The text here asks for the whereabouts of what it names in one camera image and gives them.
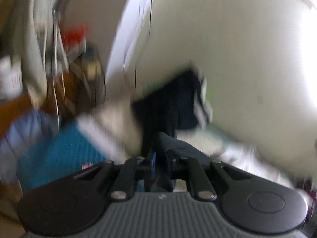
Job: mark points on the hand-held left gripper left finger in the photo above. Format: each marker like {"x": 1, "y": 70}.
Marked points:
{"x": 153, "y": 164}

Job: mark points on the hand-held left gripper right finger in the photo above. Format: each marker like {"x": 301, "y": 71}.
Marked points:
{"x": 169, "y": 164}

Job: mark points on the black garment with striped trim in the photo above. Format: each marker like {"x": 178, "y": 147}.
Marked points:
{"x": 173, "y": 99}

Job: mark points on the patterned bed sheet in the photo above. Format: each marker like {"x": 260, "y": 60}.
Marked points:
{"x": 111, "y": 129}

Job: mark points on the round dark object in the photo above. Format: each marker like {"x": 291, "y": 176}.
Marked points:
{"x": 90, "y": 64}

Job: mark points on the red object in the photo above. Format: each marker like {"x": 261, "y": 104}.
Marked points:
{"x": 74, "y": 36}

